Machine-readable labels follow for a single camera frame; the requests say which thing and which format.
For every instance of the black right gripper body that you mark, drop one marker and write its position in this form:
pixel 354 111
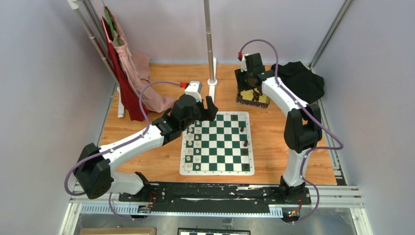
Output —
pixel 249 75

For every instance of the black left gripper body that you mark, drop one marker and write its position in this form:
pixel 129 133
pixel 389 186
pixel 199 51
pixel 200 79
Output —
pixel 200 114

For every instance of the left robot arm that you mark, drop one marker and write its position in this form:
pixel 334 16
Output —
pixel 96 168

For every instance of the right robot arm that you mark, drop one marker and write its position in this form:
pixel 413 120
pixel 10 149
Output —
pixel 302 130

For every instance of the green white chess board mat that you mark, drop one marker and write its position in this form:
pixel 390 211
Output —
pixel 221 147

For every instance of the decorated gold tin box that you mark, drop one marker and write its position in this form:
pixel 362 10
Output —
pixel 253 98

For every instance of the white stand base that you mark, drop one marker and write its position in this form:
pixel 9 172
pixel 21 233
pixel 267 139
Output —
pixel 212 81

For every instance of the pink cloth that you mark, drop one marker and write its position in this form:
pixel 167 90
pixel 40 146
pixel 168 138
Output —
pixel 135 65

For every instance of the metal stand pole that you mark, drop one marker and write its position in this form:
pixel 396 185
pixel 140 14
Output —
pixel 208 30

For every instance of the black cloth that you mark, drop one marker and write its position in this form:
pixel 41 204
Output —
pixel 301 81

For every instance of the red cloth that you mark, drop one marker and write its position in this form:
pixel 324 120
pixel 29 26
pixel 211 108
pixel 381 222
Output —
pixel 130 102

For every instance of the white clothes rack pole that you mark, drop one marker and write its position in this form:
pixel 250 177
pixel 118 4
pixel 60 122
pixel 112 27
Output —
pixel 88 16

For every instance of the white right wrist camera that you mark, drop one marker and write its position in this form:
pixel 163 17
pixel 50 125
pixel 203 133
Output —
pixel 243 63

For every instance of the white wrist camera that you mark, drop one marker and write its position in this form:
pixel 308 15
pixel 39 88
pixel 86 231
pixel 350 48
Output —
pixel 194 89
pixel 243 63

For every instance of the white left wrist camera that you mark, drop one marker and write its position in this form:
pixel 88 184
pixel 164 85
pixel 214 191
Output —
pixel 194 89

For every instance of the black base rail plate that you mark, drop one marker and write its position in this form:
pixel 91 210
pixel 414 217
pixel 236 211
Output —
pixel 215 198

